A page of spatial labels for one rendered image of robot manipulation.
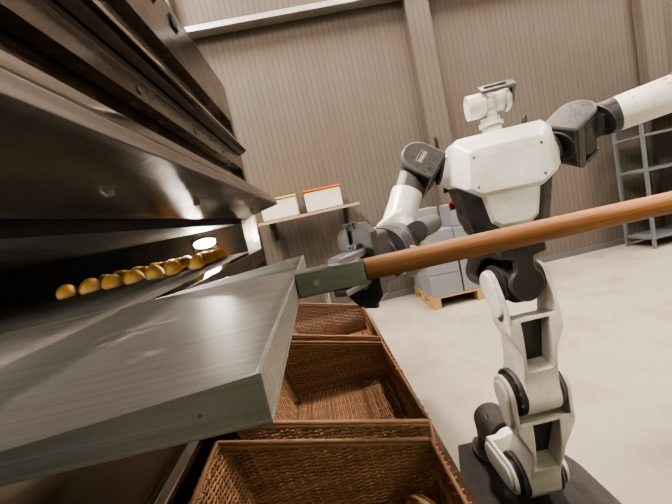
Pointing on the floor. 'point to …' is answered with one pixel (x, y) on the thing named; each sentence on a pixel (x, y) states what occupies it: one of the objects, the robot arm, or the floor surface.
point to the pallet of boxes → (442, 287)
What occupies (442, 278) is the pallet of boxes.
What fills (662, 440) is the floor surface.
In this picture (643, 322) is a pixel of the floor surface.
